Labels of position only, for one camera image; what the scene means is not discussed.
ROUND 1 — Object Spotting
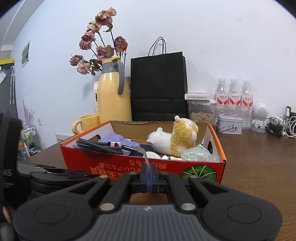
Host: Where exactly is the large white bottle cap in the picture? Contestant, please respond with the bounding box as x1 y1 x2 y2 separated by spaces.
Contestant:
146 151 161 159

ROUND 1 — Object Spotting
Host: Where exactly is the thin translucent strip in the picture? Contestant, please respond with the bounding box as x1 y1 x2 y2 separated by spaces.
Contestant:
139 148 149 167

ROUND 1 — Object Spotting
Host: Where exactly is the black braided cable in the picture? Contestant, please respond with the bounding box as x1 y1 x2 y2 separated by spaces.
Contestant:
75 138 144 157

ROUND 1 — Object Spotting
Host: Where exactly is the purple drawstring pouch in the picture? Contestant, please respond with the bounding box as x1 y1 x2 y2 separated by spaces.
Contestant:
98 133 140 149

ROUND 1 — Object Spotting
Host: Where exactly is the red cardboard box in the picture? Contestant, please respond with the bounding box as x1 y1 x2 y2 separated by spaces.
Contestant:
60 120 227 183

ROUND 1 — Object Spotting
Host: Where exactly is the iridescent plastic wrapped item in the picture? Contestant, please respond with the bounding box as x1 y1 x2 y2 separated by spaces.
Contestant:
181 144 214 162

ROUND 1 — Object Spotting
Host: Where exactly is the white yellow plush alpaca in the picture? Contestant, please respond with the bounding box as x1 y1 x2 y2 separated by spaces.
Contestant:
146 115 199 158

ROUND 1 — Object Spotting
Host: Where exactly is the yellow thermos jug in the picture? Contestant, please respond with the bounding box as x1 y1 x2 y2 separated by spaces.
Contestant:
97 56 132 123

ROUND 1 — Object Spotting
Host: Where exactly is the clear food container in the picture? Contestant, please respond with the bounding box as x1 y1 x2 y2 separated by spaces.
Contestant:
185 92 216 124

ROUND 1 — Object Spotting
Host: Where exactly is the yellow ceramic mug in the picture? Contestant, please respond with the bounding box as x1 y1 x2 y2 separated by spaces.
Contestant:
72 113 100 135

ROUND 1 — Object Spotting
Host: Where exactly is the black paper bag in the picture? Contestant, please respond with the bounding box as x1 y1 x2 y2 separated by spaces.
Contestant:
130 37 188 121

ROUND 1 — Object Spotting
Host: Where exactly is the small grey tin box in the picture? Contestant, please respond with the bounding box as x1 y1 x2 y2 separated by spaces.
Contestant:
216 115 243 135

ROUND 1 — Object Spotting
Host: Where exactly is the left water bottle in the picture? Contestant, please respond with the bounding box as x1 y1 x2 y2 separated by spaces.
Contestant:
214 78 228 125

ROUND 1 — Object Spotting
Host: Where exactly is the water bottle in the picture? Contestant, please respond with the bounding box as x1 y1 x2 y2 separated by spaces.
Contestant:
228 79 241 117
241 80 253 130
214 78 228 125

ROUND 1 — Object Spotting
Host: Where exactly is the middle water bottle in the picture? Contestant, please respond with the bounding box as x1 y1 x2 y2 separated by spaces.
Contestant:
228 79 241 117

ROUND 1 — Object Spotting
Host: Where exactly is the right water bottle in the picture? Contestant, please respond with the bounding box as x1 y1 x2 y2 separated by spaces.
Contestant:
241 80 253 130

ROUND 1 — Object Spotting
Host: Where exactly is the white round robot toy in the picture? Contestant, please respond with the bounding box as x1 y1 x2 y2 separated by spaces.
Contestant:
251 102 269 133

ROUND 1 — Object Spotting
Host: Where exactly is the dried pink rose bouquet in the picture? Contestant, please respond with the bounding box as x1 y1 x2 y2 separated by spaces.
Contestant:
69 7 128 76

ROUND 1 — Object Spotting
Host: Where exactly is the tangled cables pile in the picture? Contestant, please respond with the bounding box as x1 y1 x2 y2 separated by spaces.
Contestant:
264 105 296 140

